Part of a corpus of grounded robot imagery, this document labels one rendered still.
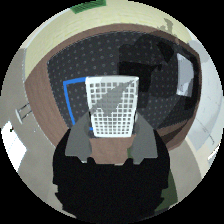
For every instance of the blue tape outline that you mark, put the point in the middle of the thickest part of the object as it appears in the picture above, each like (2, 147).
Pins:
(66, 94)

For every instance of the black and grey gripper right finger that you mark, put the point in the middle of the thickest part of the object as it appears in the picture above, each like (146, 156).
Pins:
(149, 149)

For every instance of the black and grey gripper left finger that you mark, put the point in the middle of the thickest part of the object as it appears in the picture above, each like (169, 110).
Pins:
(74, 147)

